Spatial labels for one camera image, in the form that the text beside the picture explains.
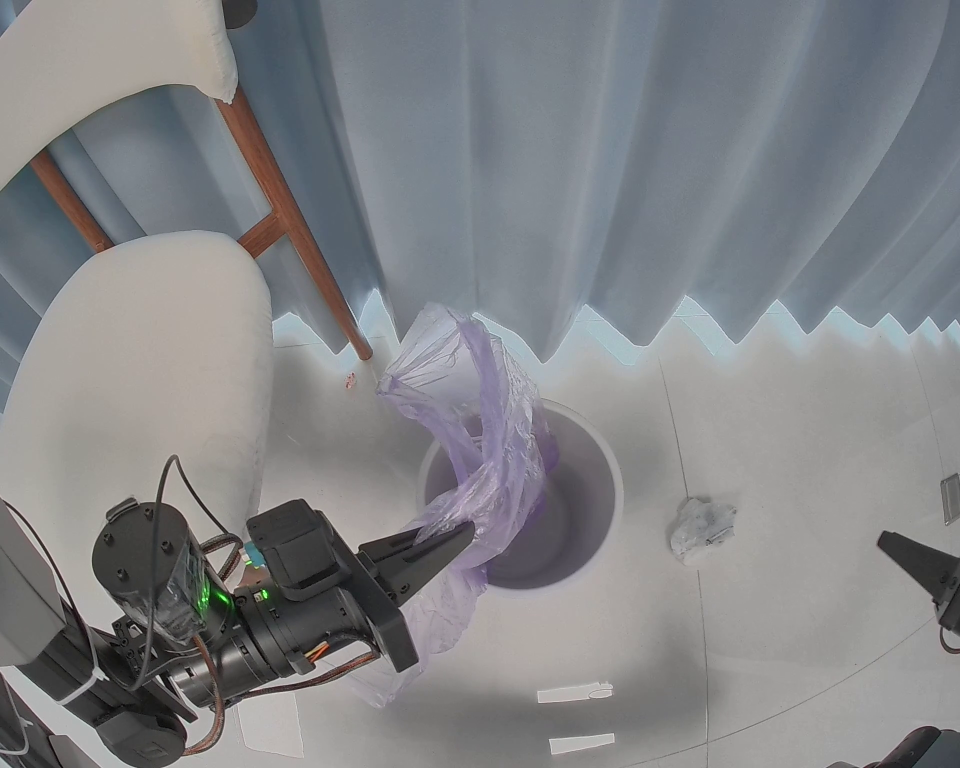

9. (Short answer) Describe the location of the black cable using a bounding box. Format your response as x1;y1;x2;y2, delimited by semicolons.
150;452;252;571

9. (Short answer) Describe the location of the white padded wooden chair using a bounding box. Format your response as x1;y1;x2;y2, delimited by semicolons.
0;0;374;526

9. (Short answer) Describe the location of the pale blue curtain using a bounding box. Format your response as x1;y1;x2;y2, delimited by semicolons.
0;0;960;380

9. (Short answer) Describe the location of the white plastic wrapper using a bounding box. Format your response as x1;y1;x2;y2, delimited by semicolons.
669;495;740;565

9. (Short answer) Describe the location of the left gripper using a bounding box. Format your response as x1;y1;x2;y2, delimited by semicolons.
234;521;477;682

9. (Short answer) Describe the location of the purple plastic bag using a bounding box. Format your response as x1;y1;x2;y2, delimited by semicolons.
341;301;562;710

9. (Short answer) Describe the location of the white trash bin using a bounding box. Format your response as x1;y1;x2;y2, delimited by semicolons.
416;397;625;597

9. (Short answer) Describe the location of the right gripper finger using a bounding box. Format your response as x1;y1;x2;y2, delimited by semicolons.
877;530;960;622

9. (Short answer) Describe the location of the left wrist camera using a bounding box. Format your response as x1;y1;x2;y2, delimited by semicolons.
246;498;357;605

